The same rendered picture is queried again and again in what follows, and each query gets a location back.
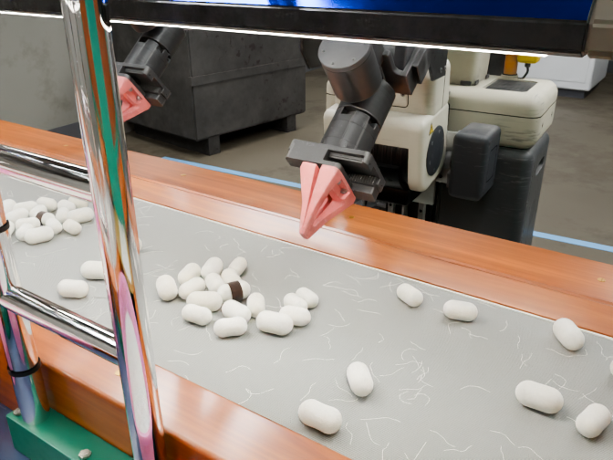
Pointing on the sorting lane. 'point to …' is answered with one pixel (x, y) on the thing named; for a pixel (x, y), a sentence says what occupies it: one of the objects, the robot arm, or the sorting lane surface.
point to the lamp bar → (387, 21)
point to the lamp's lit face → (316, 37)
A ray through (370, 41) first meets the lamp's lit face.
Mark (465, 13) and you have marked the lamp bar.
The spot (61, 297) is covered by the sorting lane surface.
